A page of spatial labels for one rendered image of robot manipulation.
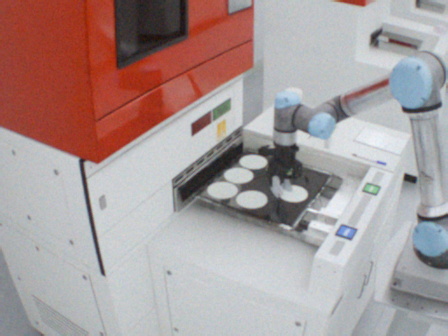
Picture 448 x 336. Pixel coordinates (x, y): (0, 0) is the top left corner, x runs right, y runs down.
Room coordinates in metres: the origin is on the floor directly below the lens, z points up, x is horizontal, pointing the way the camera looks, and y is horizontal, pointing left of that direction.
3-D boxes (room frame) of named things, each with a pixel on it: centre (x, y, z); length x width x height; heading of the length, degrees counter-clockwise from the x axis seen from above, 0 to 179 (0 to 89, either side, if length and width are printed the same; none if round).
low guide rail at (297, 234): (1.32, -0.13, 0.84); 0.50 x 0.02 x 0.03; 59
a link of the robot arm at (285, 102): (1.35, -0.19, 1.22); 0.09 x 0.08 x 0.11; 46
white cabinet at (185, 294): (1.47, -0.27, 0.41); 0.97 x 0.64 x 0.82; 149
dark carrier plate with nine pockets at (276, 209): (1.46, -0.14, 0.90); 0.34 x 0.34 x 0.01; 59
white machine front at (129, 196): (1.41, 0.15, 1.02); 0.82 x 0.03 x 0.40; 149
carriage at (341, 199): (1.34, -0.38, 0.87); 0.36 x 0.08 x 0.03; 149
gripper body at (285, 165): (1.35, -0.19, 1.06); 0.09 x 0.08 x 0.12; 30
